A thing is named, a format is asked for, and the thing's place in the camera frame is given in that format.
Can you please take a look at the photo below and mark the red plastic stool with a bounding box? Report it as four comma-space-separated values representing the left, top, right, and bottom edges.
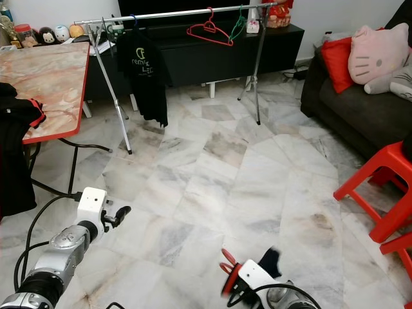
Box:
379, 230, 412, 309
333, 141, 412, 245

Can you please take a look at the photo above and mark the white patterned side table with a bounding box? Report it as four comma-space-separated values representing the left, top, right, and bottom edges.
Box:
321, 30, 352, 45

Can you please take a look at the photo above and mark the green plastic clothes hanger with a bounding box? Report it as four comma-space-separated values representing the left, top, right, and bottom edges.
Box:
229, 5, 249, 41

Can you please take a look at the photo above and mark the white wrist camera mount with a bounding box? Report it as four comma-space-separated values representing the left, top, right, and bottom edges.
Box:
237, 259, 276, 298
78, 187, 109, 235

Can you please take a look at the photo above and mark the gold trophy ornament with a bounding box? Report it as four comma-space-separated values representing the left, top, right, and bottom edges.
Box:
2, 18, 22, 50

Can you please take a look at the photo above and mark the black TV cabinet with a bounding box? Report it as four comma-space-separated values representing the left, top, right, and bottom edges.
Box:
89, 24, 306, 95

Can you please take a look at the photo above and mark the small white bottle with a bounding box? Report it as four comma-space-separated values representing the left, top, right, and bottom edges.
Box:
245, 15, 260, 35

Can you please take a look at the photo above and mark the grey Totoro plush pillow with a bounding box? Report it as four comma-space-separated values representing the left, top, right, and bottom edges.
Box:
363, 63, 412, 105

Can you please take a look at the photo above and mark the navy garment with red stripe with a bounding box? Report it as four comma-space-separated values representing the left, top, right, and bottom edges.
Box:
257, 247, 283, 279

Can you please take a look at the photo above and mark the dark grey fabric sofa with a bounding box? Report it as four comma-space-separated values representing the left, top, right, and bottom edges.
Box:
300, 0, 412, 163

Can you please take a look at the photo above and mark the red cushion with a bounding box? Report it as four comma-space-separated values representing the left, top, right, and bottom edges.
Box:
321, 36, 355, 95

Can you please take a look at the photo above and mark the white round toy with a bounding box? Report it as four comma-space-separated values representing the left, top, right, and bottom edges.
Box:
53, 24, 71, 43

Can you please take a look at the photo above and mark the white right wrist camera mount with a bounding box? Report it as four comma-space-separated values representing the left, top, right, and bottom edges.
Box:
237, 259, 276, 298

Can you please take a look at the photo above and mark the black round plush toy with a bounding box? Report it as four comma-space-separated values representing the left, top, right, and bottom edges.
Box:
36, 26, 57, 47

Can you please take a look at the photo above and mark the black jacket with red trim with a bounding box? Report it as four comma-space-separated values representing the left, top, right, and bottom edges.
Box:
0, 82, 48, 218

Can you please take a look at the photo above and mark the silver metal clothes rack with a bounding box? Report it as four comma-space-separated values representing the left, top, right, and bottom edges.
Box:
73, 3, 279, 156

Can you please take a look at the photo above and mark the red lid jar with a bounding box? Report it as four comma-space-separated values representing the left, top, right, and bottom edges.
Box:
14, 24, 37, 50

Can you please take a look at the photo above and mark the red gold figurine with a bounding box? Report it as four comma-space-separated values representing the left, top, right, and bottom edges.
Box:
263, 0, 295, 29

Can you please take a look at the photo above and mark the pink cat face pillow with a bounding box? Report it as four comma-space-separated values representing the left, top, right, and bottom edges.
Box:
347, 25, 410, 86

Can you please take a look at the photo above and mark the black television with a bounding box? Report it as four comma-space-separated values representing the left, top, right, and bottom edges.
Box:
117, 0, 253, 18

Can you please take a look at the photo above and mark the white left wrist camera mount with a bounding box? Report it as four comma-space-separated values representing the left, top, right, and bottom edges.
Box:
78, 187, 109, 235

